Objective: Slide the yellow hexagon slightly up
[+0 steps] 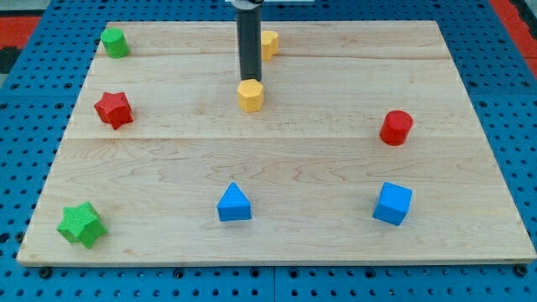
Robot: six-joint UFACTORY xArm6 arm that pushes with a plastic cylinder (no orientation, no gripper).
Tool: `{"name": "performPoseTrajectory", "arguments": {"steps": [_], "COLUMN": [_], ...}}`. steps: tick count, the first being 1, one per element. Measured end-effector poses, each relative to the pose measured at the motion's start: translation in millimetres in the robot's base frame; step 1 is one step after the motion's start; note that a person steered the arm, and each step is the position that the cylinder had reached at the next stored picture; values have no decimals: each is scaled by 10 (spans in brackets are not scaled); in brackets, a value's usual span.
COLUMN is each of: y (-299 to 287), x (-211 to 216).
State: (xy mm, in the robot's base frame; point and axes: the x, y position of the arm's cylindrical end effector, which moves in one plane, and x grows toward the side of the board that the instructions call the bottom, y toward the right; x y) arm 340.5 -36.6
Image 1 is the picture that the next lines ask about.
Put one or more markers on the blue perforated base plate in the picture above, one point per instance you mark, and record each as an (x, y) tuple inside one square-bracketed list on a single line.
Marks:
[(40, 92)]

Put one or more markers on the green cylinder block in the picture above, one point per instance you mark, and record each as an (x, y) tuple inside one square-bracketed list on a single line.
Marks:
[(115, 43)]

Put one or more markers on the red cylinder block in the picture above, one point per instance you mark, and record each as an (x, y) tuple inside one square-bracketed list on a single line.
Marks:
[(396, 127)]

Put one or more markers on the yellow hexagon block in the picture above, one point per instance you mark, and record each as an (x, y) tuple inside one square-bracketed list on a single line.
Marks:
[(250, 95)]

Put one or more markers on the blue cube block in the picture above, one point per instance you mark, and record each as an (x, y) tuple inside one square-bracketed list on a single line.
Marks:
[(393, 203)]

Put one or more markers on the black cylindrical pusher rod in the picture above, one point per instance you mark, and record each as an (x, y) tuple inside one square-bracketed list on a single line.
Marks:
[(248, 21)]

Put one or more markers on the blue triangle block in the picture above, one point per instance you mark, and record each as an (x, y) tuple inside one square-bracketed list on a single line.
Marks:
[(234, 205)]

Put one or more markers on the light wooden board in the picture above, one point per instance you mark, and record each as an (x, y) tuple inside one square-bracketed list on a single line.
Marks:
[(311, 161)]

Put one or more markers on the green star block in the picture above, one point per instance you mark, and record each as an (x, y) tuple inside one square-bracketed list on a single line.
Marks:
[(81, 224)]

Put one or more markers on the yellow heart block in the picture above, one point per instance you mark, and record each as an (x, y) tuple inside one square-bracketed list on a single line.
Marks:
[(269, 44)]

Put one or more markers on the red star block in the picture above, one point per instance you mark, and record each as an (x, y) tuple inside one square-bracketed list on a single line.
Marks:
[(114, 109)]

